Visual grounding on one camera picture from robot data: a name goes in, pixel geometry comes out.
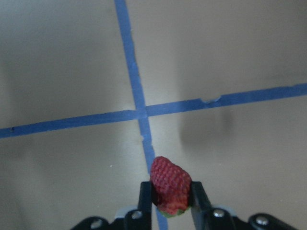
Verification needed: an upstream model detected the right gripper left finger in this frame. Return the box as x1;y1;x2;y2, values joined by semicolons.
137;181;152;230

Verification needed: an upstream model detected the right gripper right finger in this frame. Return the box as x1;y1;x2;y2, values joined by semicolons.
190;181;214;230

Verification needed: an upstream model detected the strawberry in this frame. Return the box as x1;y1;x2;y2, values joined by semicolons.
150;156;192;218

